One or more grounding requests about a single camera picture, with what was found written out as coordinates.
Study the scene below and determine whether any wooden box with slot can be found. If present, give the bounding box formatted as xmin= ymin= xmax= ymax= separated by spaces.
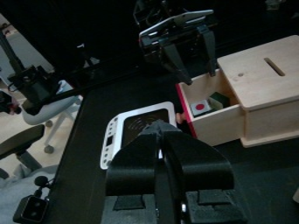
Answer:
xmin=217 ymin=34 xmax=299 ymax=149

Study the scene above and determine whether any white toy induction cooker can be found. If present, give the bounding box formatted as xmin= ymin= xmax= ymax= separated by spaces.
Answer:
xmin=99 ymin=101 xmax=179 ymax=171

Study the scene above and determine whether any white block with red circle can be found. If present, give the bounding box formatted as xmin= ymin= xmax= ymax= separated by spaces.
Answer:
xmin=190 ymin=99 xmax=213 ymax=116

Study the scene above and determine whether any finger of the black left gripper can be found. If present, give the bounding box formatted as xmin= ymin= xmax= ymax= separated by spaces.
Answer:
xmin=158 ymin=38 xmax=194 ymax=86
xmin=195 ymin=24 xmax=218 ymax=78

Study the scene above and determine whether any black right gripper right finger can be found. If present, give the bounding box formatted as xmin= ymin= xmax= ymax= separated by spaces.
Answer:
xmin=157 ymin=122 xmax=249 ymax=224

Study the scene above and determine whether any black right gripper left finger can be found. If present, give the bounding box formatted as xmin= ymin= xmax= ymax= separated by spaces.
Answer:
xmin=102 ymin=119 xmax=165 ymax=224

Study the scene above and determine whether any black camera on tripod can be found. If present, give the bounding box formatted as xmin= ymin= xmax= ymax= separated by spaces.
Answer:
xmin=0 ymin=29 xmax=62 ymax=116

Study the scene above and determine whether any wooden drawer with red front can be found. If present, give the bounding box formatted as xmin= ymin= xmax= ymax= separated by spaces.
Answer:
xmin=174 ymin=68 xmax=249 ymax=147

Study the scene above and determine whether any black office chair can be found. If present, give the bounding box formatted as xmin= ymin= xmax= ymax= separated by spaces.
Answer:
xmin=0 ymin=124 xmax=47 ymax=180

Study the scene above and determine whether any grey office chair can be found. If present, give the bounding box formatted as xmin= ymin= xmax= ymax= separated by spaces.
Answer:
xmin=22 ymin=79 xmax=84 ymax=155

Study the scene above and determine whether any grey cloth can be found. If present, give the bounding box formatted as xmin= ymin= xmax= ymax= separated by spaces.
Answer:
xmin=0 ymin=164 xmax=60 ymax=224

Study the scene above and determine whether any black webcam with microphone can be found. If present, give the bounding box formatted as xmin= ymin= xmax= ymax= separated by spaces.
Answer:
xmin=12 ymin=174 xmax=52 ymax=224

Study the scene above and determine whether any dark green block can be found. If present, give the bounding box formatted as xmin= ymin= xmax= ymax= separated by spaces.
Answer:
xmin=209 ymin=92 xmax=231 ymax=109

